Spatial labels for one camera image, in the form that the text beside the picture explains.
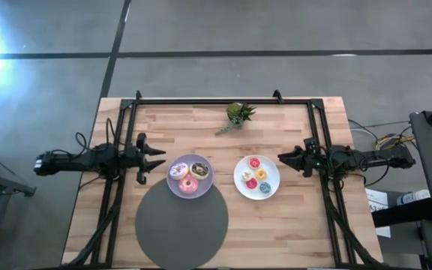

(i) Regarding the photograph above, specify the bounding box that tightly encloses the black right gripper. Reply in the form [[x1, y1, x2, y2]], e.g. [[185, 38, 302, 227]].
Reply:
[[277, 137, 326, 178]]

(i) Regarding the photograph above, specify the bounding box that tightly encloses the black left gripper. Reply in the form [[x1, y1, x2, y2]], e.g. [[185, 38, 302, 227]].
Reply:
[[124, 133, 167, 185]]

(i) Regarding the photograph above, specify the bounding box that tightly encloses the large lilac iced donut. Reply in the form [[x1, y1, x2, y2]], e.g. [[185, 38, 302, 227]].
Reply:
[[168, 162, 190, 181]]

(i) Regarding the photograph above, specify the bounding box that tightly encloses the large pink iced donut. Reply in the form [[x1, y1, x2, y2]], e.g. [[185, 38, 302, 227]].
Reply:
[[178, 175, 200, 195]]

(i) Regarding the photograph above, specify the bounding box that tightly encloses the large chocolate sprinkled donut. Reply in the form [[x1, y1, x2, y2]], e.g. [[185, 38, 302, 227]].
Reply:
[[189, 161, 210, 181]]

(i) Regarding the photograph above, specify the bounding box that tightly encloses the white plate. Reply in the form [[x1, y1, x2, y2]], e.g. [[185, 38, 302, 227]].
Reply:
[[233, 154, 281, 201]]

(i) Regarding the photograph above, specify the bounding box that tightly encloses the purple plate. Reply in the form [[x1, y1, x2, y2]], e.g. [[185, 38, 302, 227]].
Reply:
[[166, 154, 215, 200]]

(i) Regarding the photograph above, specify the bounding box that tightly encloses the green potted plant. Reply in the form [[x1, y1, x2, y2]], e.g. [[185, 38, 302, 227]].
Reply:
[[214, 101, 257, 137]]

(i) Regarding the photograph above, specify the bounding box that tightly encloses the grey round woven placemat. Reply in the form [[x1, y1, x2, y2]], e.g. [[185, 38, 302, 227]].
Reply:
[[134, 175, 230, 270]]

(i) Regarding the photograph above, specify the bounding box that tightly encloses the white paper sheet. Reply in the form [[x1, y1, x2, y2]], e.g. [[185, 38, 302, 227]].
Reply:
[[364, 187, 392, 239]]

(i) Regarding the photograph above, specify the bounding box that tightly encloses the white bottle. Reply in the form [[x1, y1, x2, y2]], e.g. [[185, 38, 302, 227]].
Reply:
[[395, 189, 431, 206]]

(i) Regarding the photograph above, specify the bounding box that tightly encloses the black aluminium rig frame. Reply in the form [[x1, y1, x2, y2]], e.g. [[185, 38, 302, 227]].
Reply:
[[67, 88, 386, 270]]

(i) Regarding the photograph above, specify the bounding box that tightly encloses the yellow cable bundle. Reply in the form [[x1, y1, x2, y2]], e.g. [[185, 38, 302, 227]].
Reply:
[[375, 133, 416, 151]]

